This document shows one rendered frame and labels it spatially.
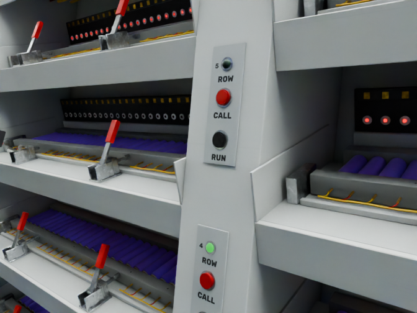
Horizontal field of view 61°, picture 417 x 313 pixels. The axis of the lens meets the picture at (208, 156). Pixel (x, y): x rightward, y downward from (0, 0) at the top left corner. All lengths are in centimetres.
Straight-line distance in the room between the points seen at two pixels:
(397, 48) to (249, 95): 13
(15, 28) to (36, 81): 26
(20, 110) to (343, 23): 77
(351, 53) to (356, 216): 14
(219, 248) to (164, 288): 19
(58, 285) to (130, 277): 14
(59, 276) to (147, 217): 28
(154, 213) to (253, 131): 17
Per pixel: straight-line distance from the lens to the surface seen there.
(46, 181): 65
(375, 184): 37
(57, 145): 74
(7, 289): 101
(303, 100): 42
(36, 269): 74
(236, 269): 36
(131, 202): 47
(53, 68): 66
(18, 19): 97
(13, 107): 94
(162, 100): 66
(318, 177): 38
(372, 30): 33
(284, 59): 35
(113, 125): 55
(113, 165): 54
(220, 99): 36
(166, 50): 44
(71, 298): 63
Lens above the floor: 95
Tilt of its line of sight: 1 degrees down
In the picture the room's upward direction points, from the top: 5 degrees clockwise
